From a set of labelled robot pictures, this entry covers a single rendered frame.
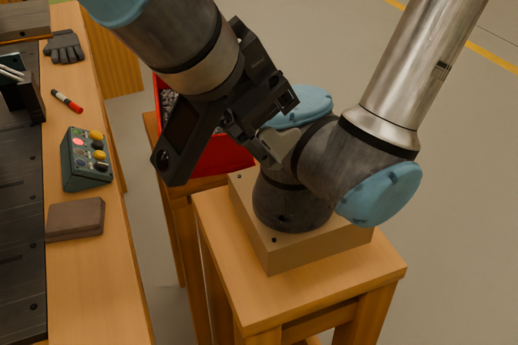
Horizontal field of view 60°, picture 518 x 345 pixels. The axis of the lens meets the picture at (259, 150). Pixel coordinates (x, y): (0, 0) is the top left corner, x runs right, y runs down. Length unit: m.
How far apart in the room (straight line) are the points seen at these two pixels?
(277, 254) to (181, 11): 0.53
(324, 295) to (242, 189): 0.24
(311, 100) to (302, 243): 0.25
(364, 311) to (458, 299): 1.03
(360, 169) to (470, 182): 1.86
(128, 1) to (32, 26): 0.77
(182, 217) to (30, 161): 0.36
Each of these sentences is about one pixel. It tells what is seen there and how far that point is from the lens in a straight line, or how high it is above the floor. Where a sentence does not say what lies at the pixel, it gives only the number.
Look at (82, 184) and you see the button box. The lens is 0.94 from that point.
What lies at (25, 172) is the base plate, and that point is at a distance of 1.04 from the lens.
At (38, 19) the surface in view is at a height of 1.13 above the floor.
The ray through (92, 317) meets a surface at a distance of 0.76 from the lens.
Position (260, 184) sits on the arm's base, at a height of 0.98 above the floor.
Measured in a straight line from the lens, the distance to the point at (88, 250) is 0.84.
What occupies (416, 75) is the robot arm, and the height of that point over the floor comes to 1.25.
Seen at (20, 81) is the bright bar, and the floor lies 1.01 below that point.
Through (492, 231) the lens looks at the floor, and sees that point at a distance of 2.23.
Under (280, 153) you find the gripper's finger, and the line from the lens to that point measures 0.53.
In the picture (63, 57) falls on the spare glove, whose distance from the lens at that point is 1.39.
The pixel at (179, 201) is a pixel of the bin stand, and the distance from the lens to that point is 1.06.
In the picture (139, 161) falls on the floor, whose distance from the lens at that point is 2.38.
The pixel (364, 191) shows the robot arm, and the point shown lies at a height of 1.13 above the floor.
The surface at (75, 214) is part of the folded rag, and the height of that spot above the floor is 0.93.
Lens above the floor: 1.53
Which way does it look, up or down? 40 degrees down
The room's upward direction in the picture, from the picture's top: straight up
